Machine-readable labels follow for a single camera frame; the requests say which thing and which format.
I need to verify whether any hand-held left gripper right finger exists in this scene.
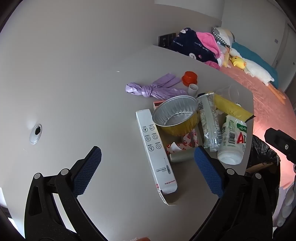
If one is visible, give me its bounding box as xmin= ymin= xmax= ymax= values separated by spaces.
xmin=188 ymin=146 xmax=274 ymax=241

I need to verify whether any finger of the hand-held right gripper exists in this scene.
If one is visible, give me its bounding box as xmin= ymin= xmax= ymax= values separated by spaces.
xmin=265 ymin=127 xmax=296 ymax=163

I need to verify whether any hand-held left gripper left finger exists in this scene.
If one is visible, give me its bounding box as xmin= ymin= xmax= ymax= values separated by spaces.
xmin=24 ymin=146 xmax=109 ymax=241

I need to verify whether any black trash bag bin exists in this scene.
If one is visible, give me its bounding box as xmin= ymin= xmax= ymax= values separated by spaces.
xmin=245 ymin=134 xmax=281 ymax=216

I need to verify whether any yellow snack packet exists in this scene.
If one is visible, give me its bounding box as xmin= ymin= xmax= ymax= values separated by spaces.
xmin=213 ymin=93 xmax=256 ymax=123

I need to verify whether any pink and brown small box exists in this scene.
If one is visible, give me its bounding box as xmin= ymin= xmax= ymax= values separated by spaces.
xmin=154 ymin=99 xmax=167 ymax=111

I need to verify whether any brown cardboard piece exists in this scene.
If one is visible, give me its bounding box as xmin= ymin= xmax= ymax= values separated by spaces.
xmin=251 ymin=162 xmax=274 ymax=173

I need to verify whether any white drink bottle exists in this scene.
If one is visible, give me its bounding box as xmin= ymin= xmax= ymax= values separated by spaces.
xmin=217 ymin=115 xmax=248 ymax=165

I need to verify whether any red and white wrapper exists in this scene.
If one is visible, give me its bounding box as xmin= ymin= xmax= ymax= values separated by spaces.
xmin=165 ymin=130 xmax=199 ymax=163

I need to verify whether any silver sachet packet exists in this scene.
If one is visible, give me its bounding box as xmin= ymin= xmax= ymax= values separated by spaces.
xmin=196 ymin=92 xmax=222 ymax=152

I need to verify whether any bed with pink sheet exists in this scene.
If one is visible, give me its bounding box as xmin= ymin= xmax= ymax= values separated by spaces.
xmin=217 ymin=53 xmax=296 ymax=186

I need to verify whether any foil bowl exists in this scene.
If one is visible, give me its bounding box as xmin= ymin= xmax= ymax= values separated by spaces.
xmin=152 ymin=95 xmax=200 ymax=137

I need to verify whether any long white carton box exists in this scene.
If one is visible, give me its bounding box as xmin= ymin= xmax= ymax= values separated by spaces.
xmin=136 ymin=109 xmax=178 ymax=205

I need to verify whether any clear plastic cup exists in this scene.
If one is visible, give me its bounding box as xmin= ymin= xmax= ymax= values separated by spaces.
xmin=216 ymin=85 xmax=242 ymax=105

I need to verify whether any white goose plush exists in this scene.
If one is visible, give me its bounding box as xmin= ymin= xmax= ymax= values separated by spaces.
xmin=229 ymin=47 xmax=287 ymax=105

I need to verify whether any yellow duck plush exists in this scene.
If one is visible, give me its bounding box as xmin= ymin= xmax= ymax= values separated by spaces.
xmin=231 ymin=56 xmax=246 ymax=69

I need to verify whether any orange bottle cap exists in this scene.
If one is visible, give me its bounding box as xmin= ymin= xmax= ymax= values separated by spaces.
xmin=181 ymin=71 xmax=199 ymax=86

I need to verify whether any white door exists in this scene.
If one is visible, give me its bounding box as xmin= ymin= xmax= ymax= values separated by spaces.
xmin=283 ymin=23 xmax=296 ymax=91

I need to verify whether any knotted purple plastic bag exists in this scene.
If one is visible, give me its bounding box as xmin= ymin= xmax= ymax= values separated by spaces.
xmin=125 ymin=73 xmax=188 ymax=98

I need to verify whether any yellow knitted toy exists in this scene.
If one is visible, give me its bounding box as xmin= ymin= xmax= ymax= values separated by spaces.
xmin=221 ymin=51 xmax=232 ymax=68

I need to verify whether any checkered pillow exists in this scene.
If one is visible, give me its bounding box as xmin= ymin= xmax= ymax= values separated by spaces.
xmin=211 ymin=27 xmax=236 ymax=45

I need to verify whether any pink cloth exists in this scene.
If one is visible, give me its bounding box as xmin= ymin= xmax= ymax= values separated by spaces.
xmin=195 ymin=31 xmax=222 ymax=70

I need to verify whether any navy printed blanket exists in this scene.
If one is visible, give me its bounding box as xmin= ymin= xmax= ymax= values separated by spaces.
xmin=168 ymin=28 xmax=220 ymax=64

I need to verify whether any round cable grommet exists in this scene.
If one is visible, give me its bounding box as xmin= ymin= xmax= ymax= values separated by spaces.
xmin=30 ymin=124 xmax=43 ymax=145

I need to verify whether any black wall socket panel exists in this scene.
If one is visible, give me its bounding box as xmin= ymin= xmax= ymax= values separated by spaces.
xmin=158 ymin=33 xmax=176 ymax=48

